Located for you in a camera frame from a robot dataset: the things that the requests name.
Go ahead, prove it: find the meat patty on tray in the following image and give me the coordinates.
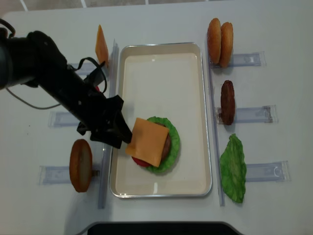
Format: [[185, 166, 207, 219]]
[[160, 134, 171, 162]]

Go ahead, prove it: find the meat patty on right rack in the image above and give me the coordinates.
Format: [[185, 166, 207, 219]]
[[221, 80, 236, 125]]

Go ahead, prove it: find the clear pusher track right bun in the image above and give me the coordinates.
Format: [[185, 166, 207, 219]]
[[210, 50, 267, 69]]

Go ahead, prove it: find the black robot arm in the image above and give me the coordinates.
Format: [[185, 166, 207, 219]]
[[0, 20, 132, 148]]

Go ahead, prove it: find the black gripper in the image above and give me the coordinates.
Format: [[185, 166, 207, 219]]
[[76, 95, 132, 149]]

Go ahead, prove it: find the tomato slice on tray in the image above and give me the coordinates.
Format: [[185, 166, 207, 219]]
[[132, 157, 151, 167]]

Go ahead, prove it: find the clear pusher track right patty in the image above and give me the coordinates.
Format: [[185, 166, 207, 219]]
[[215, 105, 278, 124]]

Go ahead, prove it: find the clear pusher track near bun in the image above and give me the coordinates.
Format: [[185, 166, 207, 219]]
[[38, 165, 100, 186]]

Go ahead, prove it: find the grey cable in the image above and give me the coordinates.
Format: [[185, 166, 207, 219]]
[[0, 18, 62, 110]]

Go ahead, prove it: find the black device at bottom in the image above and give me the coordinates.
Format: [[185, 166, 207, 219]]
[[82, 222, 240, 235]]

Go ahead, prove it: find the orange cheese slice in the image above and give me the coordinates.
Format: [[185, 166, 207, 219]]
[[125, 118, 169, 167], [95, 25, 109, 67]]

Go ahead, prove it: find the clear right rack rail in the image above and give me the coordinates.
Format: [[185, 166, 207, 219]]
[[204, 33, 225, 207]]

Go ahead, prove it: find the clear pusher track bun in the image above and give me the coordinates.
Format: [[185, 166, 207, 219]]
[[210, 50, 267, 69], [38, 165, 100, 186]]

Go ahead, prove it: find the lettuce leaf on right rack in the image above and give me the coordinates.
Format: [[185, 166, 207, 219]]
[[220, 134, 247, 204]]

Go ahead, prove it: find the clear pusher track right lettuce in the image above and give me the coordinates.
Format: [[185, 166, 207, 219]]
[[246, 161, 291, 182]]

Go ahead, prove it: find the metal baking tray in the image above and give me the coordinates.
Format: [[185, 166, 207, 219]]
[[110, 43, 212, 198]]

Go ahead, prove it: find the clear rack rail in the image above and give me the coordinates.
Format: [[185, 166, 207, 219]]
[[204, 33, 225, 207], [97, 38, 119, 209]]

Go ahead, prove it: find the bun top inner right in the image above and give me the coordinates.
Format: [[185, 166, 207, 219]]
[[219, 22, 233, 68]]

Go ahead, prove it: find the lettuce leaf on tray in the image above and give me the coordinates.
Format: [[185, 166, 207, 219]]
[[146, 117, 180, 174]]

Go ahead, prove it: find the bun top outer right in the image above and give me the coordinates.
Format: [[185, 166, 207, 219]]
[[207, 18, 222, 64]]

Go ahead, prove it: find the clear pusher track near tomato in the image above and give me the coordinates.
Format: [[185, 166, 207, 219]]
[[48, 111, 80, 128]]

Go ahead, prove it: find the clear left rack rail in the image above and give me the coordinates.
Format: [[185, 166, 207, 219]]
[[97, 38, 119, 209]]

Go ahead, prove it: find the bun slice on left rack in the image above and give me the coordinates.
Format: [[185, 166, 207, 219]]
[[69, 139, 92, 192]]

